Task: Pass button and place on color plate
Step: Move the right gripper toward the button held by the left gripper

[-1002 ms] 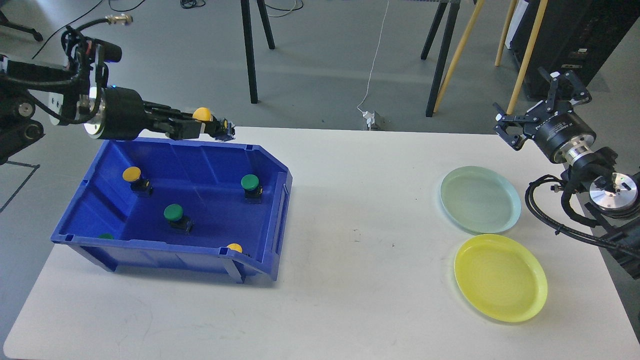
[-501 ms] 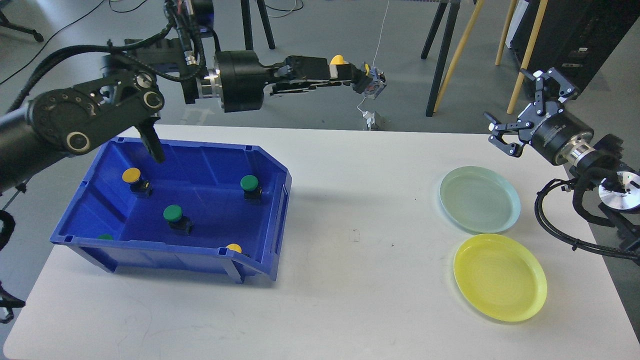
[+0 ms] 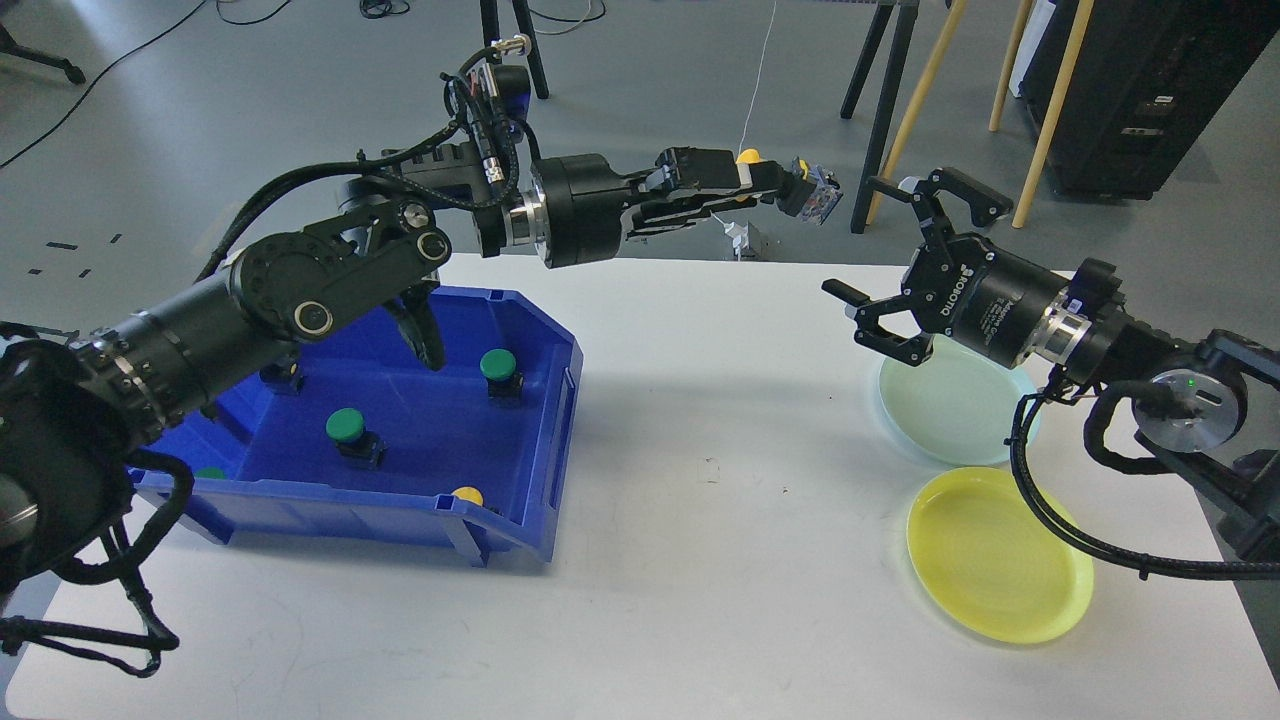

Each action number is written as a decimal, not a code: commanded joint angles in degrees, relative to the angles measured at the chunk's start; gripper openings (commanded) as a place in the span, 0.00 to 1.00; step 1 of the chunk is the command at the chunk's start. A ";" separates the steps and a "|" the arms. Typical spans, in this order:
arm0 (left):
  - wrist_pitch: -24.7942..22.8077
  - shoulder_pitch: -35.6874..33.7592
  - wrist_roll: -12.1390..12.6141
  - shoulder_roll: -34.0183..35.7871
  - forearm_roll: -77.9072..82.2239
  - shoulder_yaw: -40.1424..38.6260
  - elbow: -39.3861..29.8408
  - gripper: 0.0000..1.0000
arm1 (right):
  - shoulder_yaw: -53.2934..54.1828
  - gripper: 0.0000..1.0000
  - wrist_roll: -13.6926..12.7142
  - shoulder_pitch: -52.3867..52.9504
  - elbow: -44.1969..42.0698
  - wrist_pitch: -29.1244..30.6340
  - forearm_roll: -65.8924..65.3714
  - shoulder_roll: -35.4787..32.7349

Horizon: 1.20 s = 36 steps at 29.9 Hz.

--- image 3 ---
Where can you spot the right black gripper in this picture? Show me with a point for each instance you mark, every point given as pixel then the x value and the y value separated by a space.
pixel 985 305

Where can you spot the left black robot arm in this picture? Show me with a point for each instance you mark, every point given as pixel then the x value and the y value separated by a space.
pixel 85 494

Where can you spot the light green plate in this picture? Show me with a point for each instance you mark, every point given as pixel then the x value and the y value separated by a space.
pixel 956 407

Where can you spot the blue plastic bin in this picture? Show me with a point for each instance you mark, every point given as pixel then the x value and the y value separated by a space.
pixel 442 432

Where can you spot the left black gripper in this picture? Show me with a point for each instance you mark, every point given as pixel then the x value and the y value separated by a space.
pixel 585 199

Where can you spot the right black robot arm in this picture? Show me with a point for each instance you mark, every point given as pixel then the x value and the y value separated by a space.
pixel 1161 405

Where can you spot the black cabinet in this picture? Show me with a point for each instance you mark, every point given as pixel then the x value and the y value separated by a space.
pixel 1147 81

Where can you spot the black tripod stand left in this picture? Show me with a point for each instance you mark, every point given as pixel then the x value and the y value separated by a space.
pixel 523 43

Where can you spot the black stand legs right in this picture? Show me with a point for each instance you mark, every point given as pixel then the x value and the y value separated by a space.
pixel 899 17

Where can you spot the yellow push button front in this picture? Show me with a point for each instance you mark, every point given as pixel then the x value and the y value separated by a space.
pixel 474 495

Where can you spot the yellow push button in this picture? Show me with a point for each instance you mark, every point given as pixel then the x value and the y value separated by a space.
pixel 282 378
pixel 474 495
pixel 809 194

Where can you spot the yellow plate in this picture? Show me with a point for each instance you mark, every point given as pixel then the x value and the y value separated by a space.
pixel 989 563

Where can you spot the green push button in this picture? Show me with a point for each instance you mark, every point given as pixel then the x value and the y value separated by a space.
pixel 359 447
pixel 504 380

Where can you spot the green push button back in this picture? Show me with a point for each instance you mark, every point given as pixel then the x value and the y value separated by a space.
pixel 504 380

